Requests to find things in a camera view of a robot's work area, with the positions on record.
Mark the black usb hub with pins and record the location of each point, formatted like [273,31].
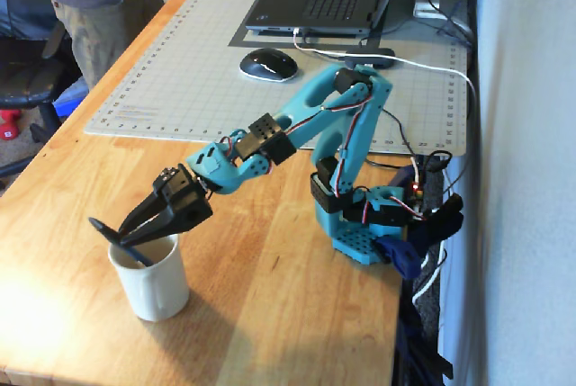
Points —
[370,57]

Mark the white ceramic mug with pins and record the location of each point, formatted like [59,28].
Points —
[155,284]

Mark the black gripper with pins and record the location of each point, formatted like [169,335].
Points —
[182,202]

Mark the dark pen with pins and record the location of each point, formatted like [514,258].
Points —
[104,230]

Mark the dark blue table clamp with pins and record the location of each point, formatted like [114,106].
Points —
[414,246]

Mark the black computer mouse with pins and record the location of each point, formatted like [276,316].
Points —
[269,64]

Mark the red dumbbell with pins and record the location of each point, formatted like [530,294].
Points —
[8,125]

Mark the grey gridded cutting mat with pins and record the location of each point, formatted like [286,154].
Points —
[216,66]

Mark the person in grey shirt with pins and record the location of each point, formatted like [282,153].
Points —
[99,3]

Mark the black office chair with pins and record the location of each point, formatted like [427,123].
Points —
[27,80]

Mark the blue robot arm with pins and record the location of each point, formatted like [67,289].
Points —
[333,125]

